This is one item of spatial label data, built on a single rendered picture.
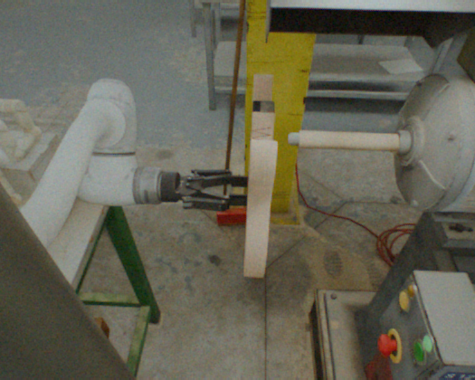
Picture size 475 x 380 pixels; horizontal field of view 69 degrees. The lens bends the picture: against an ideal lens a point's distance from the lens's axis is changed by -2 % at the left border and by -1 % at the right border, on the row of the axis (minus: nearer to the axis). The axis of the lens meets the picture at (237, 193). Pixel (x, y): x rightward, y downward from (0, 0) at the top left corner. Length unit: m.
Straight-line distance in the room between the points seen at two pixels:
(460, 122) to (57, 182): 0.63
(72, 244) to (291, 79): 1.10
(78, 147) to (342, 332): 1.20
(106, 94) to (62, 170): 0.26
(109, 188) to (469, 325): 0.74
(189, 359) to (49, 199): 1.29
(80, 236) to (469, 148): 0.86
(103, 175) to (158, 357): 1.12
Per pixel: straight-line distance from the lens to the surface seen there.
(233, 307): 1.84
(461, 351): 0.66
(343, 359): 1.49
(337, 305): 1.57
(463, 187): 0.66
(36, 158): 0.98
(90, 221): 1.01
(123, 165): 0.84
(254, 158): 0.60
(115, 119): 0.79
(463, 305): 0.70
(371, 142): 0.69
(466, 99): 0.66
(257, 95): 0.86
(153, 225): 2.17
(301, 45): 1.54
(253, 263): 0.75
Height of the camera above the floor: 1.65
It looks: 46 degrees down
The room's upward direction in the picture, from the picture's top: straight up
